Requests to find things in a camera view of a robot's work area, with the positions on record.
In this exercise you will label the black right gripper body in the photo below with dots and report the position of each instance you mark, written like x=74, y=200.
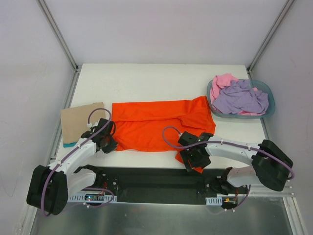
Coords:
x=191, y=159

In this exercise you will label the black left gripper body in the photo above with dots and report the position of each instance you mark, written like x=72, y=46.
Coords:
x=109, y=144

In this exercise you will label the orange t-shirt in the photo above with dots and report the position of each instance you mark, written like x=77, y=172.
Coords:
x=155, y=126

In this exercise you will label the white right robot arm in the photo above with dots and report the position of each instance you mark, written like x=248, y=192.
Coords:
x=265, y=163

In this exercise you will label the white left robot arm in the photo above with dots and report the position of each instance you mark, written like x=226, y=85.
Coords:
x=51, y=186

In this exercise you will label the folded beige t-shirt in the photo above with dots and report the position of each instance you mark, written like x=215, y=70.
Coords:
x=74, y=121

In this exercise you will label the folded teal t-shirt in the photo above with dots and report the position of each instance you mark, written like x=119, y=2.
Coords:
x=67, y=145

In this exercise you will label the lavender t-shirt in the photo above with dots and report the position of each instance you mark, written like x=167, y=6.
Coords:
x=241, y=99

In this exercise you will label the pink t-shirt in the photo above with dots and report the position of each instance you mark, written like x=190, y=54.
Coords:
x=219, y=82

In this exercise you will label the blue plastic basket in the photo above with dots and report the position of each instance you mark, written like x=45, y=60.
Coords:
x=260, y=86

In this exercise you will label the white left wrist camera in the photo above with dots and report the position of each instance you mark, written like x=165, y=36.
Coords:
x=91, y=125

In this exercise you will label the right slotted cable duct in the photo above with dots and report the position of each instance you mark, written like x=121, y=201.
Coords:
x=214, y=201

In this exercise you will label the slotted cable duct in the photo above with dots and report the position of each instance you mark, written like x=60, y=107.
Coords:
x=214, y=201
x=91, y=198

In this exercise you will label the left slotted cable duct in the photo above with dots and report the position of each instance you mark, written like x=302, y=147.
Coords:
x=91, y=198

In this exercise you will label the left aluminium frame post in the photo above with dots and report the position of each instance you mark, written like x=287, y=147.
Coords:
x=53, y=24

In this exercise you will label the aluminium frame post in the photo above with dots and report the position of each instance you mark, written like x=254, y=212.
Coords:
x=53, y=24
x=269, y=36

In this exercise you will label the right aluminium frame post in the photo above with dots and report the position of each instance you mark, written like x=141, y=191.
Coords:
x=269, y=36

